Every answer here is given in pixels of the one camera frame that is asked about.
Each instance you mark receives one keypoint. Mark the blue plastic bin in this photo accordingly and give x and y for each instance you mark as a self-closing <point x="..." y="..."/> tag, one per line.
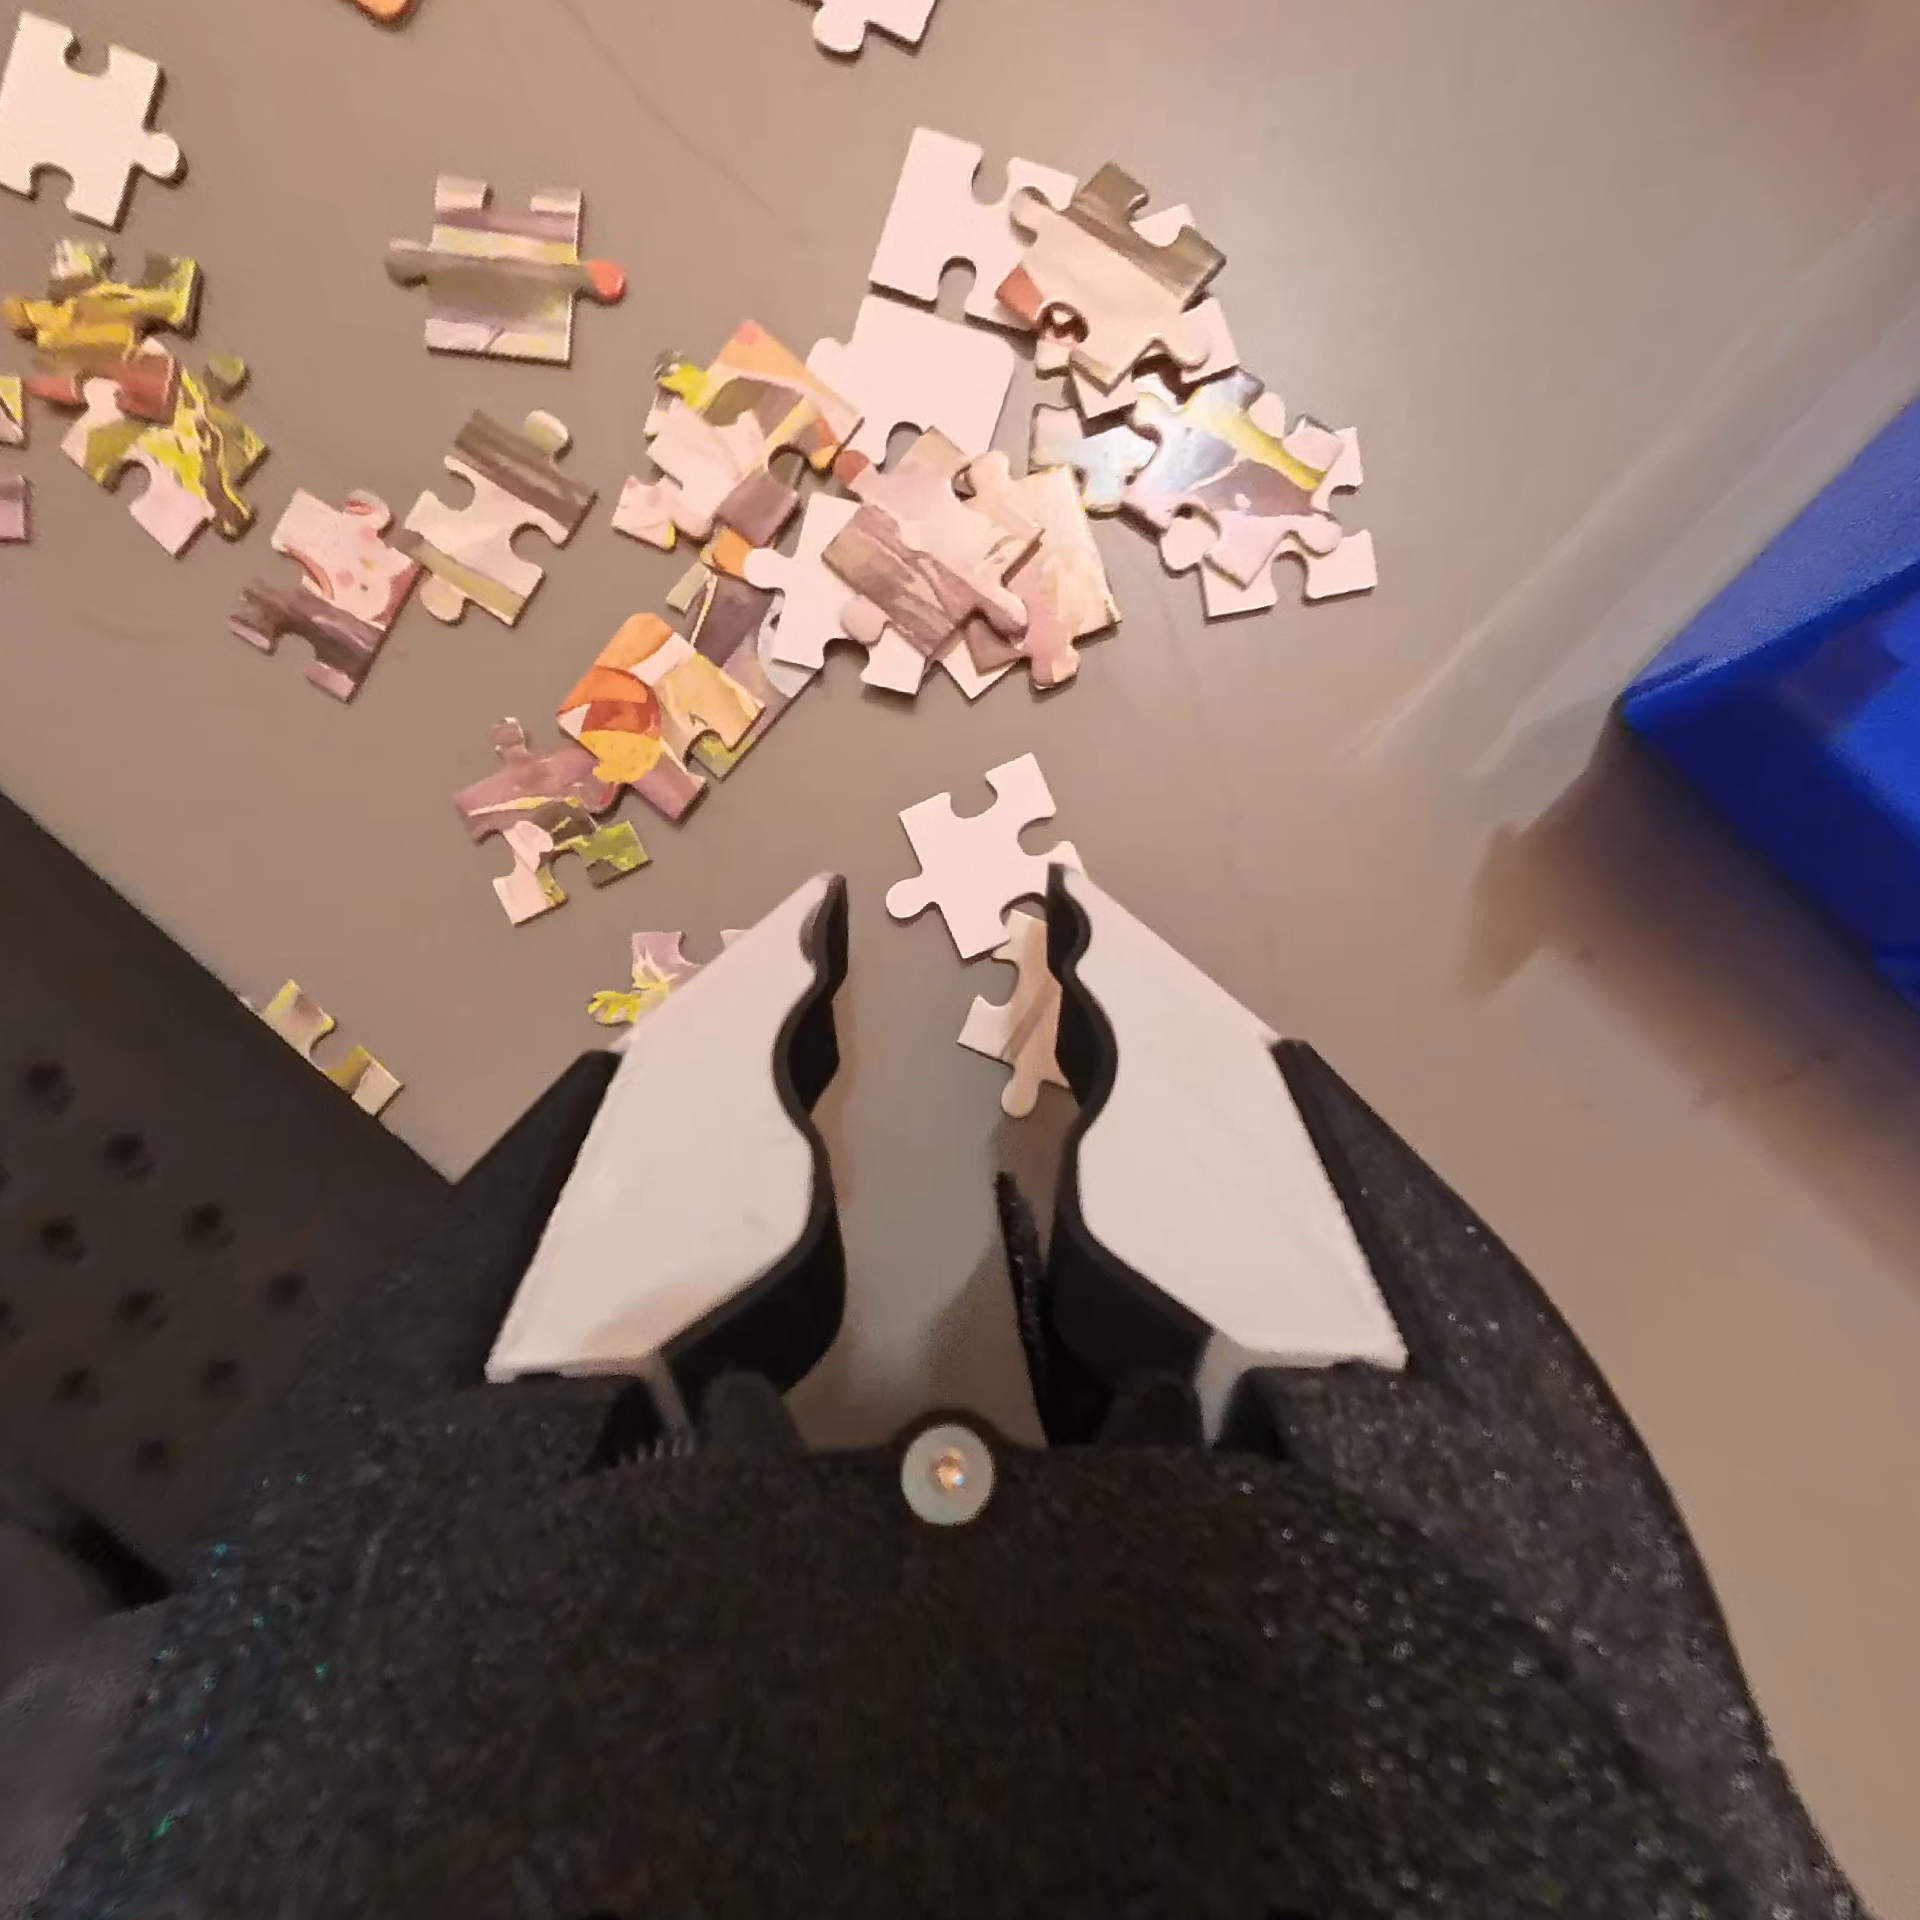
<point x="1801" y="720"/>

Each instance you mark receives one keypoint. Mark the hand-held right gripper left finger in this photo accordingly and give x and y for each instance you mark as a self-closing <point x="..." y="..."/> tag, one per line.
<point x="675" y="1171"/>

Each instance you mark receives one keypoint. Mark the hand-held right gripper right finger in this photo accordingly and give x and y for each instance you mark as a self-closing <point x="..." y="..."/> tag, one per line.
<point x="1214" y="1185"/>

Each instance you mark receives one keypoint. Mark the grey desk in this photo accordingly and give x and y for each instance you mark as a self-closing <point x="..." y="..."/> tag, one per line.
<point x="1501" y="301"/>

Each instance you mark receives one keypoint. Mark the puzzle pieces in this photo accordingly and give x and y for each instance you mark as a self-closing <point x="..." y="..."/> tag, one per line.
<point x="900" y="524"/>

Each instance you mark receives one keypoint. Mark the white puzzle piece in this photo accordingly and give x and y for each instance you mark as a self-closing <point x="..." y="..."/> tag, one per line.
<point x="973" y="863"/>

